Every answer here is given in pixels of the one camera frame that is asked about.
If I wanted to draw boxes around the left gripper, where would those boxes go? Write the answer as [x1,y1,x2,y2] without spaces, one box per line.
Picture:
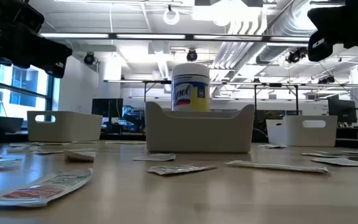
[0,29,73,79]

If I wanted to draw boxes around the overhead light strip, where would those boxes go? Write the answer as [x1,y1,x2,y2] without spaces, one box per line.
[40,32,109,39]
[193,34,263,41]
[270,36,310,43]
[116,34,186,40]

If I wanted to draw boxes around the black computer monitor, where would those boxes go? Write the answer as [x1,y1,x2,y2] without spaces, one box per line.
[328,98,358,124]
[91,98,124,119]

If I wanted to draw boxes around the grey plastic bin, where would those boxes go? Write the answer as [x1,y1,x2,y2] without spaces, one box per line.
[265,114,338,147]
[144,101,255,154]
[26,111,104,143]

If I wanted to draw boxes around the dark bowl-shaped object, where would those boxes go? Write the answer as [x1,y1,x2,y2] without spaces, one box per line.
[0,114,24,134]

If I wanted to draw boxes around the white packet with red print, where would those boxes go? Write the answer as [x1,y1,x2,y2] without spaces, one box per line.
[0,168,93,208]
[146,164,217,176]

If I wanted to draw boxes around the Lysol wipes canister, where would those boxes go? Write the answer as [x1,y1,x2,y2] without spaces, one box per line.
[171,62,211,112]

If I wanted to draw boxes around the black background table frame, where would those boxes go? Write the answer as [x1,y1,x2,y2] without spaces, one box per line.
[142,80,173,102]
[253,82,300,116]

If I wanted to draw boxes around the black overhead frame bar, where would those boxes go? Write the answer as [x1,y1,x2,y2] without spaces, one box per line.
[39,32,312,44]

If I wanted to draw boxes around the white ceiling ring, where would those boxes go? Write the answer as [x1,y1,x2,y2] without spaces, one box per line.
[162,8,181,26]

